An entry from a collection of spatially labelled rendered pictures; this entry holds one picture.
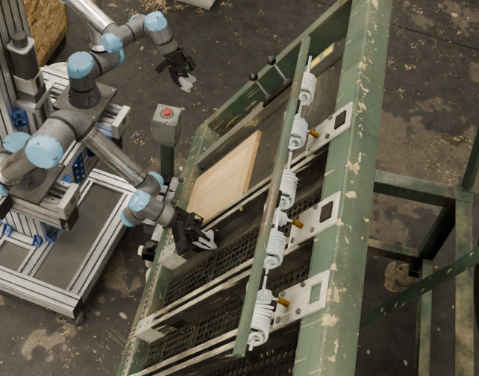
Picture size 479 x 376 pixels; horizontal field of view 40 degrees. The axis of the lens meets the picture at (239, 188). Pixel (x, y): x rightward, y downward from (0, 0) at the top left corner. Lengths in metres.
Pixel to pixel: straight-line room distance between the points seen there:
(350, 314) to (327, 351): 0.12
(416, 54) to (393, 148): 1.00
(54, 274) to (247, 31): 2.48
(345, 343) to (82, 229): 2.39
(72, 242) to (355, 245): 2.26
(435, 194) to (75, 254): 1.88
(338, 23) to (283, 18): 2.64
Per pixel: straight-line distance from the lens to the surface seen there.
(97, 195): 3.82
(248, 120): 2.75
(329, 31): 2.69
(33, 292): 3.52
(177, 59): 2.61
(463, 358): 2.95
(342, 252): 1.61
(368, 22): 2.19
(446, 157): 4.62
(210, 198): 2.73
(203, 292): 2.23
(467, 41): 5.55
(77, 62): 2.99
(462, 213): 3.33
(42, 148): 2.27
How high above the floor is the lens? 3.30
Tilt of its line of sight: 54 degrees down
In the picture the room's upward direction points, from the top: 8 degrees clockwise
